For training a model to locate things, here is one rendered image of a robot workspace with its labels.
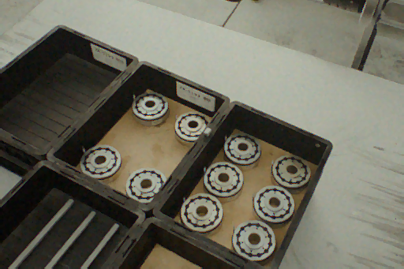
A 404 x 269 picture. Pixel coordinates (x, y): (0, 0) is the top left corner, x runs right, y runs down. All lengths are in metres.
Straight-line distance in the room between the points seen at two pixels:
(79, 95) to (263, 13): 1.90
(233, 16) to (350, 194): 1.90
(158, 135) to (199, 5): 1.92
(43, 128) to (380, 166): 1.01
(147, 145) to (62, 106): 0.29
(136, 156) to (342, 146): 0.66
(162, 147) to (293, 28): 1.90
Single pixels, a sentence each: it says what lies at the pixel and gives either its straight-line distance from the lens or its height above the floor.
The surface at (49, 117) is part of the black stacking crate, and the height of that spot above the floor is 0.83.
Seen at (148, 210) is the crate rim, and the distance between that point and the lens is 1.01.
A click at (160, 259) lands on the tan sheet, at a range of 1.06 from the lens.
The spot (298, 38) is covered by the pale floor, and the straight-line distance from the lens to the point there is 2.90.
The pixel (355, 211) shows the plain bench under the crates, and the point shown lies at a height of 0.70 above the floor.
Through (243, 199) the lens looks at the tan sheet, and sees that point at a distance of 1.13.
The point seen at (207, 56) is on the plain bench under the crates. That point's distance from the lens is 1.65.
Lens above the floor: 1.82
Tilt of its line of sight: 51 degrees down
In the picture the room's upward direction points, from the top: 7 degrees clockwise
